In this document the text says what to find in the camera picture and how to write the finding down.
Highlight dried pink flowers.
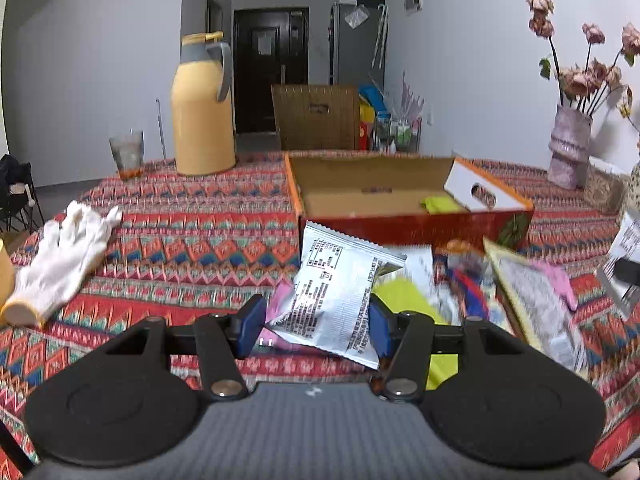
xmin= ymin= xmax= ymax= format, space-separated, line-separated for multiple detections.
xmin=526 ymin=0 xmax=640 ymax=118

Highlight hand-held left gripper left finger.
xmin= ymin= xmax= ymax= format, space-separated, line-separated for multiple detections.
xmin=100 ymin=294 xmax=267 ymax=402

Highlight woven beige basket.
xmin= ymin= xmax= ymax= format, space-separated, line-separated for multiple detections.
xmin=585 ymin=157 xmax=632 ymax=213

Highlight patterned tablecloth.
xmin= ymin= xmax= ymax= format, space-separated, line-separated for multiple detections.
xmin=0 ymin=150 xmax=640 ymax=480

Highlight white umbrella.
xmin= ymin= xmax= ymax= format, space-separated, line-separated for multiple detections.
xmin=371 ymin=4 xmax=390 ymax=68

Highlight white cotton glove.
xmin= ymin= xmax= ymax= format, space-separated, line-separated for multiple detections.
xmin=0 ymin=200 xmax=123 ymax=330

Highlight pink ceramic vase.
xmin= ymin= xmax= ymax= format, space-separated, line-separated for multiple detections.
xmin=547 ymin=105 xmax=593 ymax=190

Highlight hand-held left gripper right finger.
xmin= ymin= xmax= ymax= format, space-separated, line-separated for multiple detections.
xmin=368 ymin=299 xmax=536 ymax=404

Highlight yellow-green snack packet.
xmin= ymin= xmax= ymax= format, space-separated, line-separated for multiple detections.
xmin=372 ymin=280 xmax=461 ymax=391
xmin=420 ymin=195 xmax=468 ymax=215

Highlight brown cardboard carton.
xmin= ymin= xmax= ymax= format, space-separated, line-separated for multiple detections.
xmin=271 ymin=84 xmax=362 ymax=151

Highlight wire storage cart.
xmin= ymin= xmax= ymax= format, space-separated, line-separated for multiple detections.
xmin=372 ymin=110 xmax=423 ymax=155

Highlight grey refrigerator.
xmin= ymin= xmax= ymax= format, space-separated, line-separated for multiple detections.
xmin=330 ymin=2 xmax=387 ymax=88

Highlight blue plastic item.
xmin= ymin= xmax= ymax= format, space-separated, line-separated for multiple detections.
xmin=359 ymin=85 xmax=388 ymax=112

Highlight small cardboard box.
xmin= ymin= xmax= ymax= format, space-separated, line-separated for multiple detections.
xmin=0 ymin=237 xmax=17 ymax=311

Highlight glass cup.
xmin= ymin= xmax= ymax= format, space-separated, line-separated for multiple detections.
xmin=109 ymin=130 xmax=145 ymax=181

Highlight yellow thermos jug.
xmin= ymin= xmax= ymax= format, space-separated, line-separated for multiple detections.
xmin=171 ymin=31 xmax=237 ymax=177

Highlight blue red snack packet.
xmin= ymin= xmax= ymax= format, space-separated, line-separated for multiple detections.
xmin=435 ymin=239 xmax=497 ymax=322

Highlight black folding chair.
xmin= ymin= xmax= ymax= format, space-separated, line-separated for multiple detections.
xmin=0 ymin=155 xmax=46 ymax=233

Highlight silver snack packet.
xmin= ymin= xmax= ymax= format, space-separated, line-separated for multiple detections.
xmin=265 ymin=221 xmax=407 ymax=371

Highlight dark entrance door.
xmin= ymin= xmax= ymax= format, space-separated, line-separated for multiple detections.
xmin=233 ymin=8 xmax=309 ymax=135

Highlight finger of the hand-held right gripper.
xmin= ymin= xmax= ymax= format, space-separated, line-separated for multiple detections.
xmin=614 ymin=258 xmax=640 ymax=282

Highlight pink snack packet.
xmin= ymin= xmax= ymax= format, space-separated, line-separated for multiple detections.
xmin=257 ymin=280 xmax=301 ymax=343
xmin=537 ymin=260 xmax=578 ymax=311

